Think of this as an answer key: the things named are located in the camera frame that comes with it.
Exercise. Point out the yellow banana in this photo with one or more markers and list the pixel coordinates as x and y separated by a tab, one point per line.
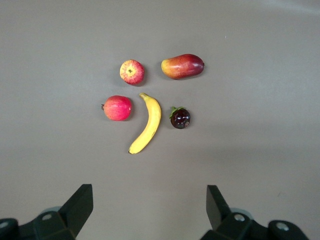
150	122

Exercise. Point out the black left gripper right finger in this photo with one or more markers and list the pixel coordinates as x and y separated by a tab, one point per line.
220	215

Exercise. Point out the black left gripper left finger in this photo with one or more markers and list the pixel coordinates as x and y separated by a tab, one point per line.
72	215

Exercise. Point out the red yellow mango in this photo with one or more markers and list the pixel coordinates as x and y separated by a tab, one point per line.
182	66

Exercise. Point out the dark purple mangosteen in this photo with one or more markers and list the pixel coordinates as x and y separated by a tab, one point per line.
180	118

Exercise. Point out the pink red round fruit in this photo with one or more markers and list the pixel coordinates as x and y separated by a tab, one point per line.
118	108

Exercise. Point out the red yellow striped apple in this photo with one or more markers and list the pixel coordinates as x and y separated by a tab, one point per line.
131	72

